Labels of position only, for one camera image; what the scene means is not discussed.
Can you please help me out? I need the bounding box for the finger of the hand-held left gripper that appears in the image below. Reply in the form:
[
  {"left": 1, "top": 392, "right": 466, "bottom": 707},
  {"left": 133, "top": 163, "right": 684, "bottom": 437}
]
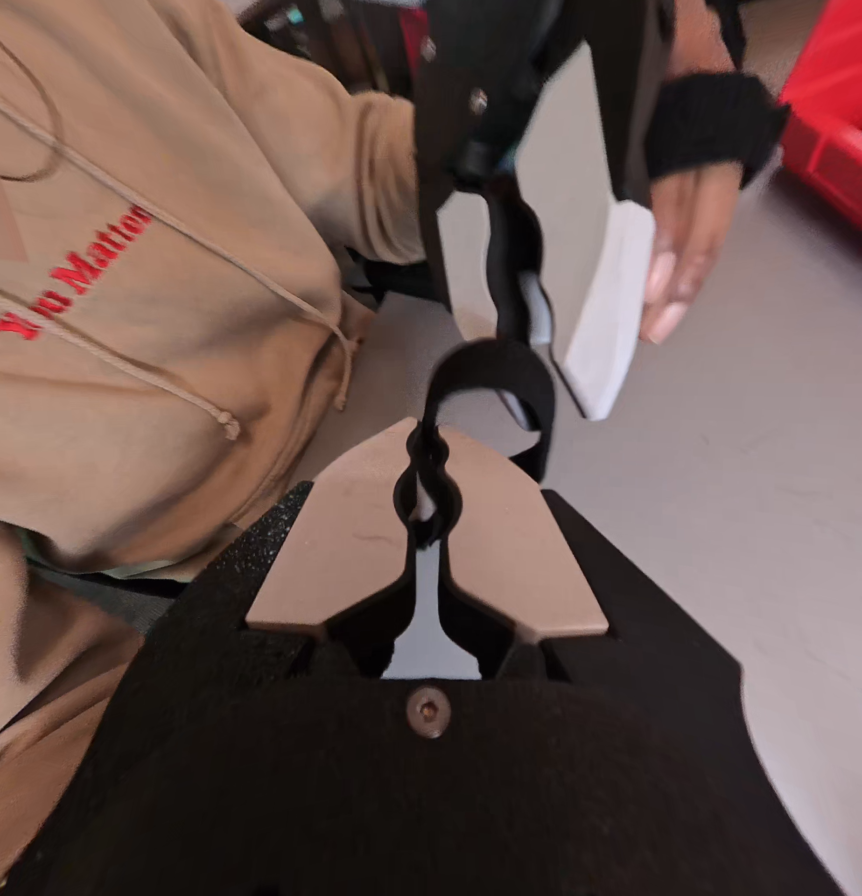
[
  {"left": 518, "top": 42, "right": 657, "bottom": 421},
  {"left": 436, "top": 175, "right": 549, "bottom": 347}
]

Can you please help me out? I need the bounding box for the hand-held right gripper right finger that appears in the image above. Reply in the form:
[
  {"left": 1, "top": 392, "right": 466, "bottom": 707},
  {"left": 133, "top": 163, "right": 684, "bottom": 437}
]
[{"left": 431, "top": 425, "right": 609, "bottom": 639}]

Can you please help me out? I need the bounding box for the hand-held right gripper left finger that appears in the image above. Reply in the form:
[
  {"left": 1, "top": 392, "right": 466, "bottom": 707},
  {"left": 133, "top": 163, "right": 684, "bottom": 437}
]
[{"left": 245, "top": 418, "right": 421, "bottom": 639}]

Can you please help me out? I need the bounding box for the black strap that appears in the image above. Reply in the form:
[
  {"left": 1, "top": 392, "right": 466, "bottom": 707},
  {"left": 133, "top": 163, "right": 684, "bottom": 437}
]
[{"left": 394, "top": 339, "right": 556, "bottom": 550}]

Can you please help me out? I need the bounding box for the red plastic bin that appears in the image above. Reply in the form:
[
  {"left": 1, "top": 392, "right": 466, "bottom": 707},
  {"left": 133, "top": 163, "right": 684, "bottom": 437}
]
[{"left": 781, "top": 0, "right": 862, "bottom": 242}]

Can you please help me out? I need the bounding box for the person's left forearm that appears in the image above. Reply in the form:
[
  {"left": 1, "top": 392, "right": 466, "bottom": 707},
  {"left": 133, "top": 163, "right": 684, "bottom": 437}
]
[{"left": 291, "top": 91, "right": 432, "bottom": 267}]

